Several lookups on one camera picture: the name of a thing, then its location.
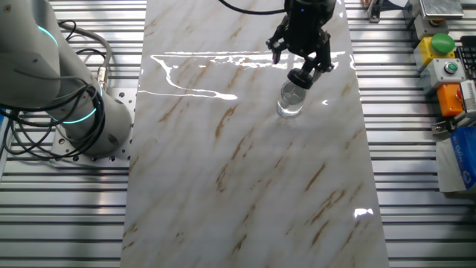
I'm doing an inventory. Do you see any blue white plastic packet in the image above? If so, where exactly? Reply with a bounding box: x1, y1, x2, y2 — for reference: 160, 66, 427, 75
435, 126, 476, 194

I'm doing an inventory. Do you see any black keyboard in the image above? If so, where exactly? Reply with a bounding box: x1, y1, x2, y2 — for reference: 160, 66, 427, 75
455, 35, 476, 81

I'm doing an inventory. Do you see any black cable bundle at base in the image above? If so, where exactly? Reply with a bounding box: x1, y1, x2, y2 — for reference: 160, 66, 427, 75
0, 83, 107, 161

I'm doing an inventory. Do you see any orange box with red button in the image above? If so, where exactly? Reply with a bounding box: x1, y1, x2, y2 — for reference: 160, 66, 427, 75
437, 82, 465, 118

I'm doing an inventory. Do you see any thin black cable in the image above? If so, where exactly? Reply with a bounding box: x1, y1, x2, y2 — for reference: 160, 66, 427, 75
58, 19, 112, 70

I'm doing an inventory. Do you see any silver metal box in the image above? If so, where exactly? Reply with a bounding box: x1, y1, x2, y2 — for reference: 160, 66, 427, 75
419, 0, 465, 20

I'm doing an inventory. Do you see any small metal bracket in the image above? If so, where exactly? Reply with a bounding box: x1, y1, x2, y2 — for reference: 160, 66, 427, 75
431, 111, 469, 135

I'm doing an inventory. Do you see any grey box with red button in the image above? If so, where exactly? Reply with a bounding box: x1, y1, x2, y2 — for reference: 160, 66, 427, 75
413, 14, 449, 40

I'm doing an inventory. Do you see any white marble pattern sheet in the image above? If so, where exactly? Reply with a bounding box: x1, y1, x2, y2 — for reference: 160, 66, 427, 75
119, 0, 390, 268

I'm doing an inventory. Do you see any yellow box green mushroom button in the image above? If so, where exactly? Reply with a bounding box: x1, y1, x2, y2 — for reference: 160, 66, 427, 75
414, 32, 457, 74

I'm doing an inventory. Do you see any grey cable with metal plug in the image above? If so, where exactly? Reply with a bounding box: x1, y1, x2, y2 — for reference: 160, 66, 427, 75
61, 24, 113, 92

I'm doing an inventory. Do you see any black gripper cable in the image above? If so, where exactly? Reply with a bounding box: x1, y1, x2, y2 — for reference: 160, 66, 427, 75
217, 0, 286, 16

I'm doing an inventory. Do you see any grey box small green button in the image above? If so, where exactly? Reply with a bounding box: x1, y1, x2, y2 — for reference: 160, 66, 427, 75
419, 57, 466, 96

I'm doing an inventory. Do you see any metal post with orange cable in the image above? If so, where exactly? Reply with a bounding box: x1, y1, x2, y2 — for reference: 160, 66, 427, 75
360, 0, 384, 24

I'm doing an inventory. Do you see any clear glass jar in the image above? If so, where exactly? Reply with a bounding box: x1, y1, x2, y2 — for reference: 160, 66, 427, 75
276, 80, 308, 120

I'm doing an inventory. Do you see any silver perforated mounting plate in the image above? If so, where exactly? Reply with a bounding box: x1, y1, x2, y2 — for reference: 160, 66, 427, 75
50, 87, 137, 163

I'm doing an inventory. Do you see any white vented device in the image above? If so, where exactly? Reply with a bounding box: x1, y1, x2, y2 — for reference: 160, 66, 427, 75
459, 80, 476, 120

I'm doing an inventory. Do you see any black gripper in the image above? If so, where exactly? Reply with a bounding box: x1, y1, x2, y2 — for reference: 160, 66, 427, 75
266, 0, 335, 81

